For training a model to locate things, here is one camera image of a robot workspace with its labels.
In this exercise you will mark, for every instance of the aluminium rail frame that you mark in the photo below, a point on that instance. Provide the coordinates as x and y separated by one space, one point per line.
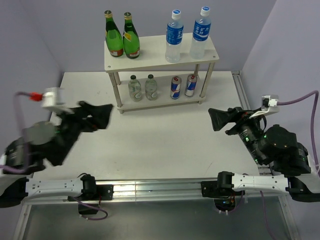
156 160

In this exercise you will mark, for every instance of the red bull can front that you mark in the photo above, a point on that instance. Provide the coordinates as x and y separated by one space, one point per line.
190 85

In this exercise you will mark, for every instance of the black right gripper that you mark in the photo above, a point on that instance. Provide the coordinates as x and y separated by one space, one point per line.
218 117

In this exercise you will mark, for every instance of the small pocari sweat bottle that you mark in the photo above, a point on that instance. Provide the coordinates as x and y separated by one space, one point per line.
174 36

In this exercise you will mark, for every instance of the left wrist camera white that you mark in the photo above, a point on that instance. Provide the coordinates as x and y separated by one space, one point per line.
52 100

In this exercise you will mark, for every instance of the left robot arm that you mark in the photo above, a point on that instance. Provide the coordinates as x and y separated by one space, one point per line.
20 180

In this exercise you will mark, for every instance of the green glass bottle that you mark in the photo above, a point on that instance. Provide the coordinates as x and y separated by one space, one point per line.
113 38
131 42

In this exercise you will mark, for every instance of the white two-tier shelf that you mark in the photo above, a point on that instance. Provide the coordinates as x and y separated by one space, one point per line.
152 61

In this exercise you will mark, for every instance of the clear chang bottle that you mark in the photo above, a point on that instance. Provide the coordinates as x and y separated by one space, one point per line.
135 89
151 88

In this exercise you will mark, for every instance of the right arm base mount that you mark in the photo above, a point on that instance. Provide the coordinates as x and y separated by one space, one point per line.
225 200

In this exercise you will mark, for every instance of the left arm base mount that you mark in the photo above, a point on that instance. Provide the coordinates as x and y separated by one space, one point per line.
89 207

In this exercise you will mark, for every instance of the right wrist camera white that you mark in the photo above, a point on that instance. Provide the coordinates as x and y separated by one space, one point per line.
269 106

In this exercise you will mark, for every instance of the red bull can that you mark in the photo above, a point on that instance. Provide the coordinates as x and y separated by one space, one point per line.
175 87
190 85

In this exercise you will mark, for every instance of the green glass bottle left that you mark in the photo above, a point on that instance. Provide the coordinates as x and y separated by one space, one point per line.
113 38

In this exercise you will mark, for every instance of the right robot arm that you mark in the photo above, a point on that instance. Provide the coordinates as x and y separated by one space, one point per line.
291 169

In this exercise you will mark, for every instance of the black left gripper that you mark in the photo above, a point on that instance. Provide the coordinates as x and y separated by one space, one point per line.
101 114

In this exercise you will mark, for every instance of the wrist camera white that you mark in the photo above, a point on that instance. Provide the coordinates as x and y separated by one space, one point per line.
269 106
52 100

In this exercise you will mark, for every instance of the green glass bottle right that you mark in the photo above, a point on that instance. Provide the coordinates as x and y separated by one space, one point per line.
131 42

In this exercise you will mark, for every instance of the large pocari sweat bottle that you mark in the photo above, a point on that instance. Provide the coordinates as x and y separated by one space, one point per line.
200 33

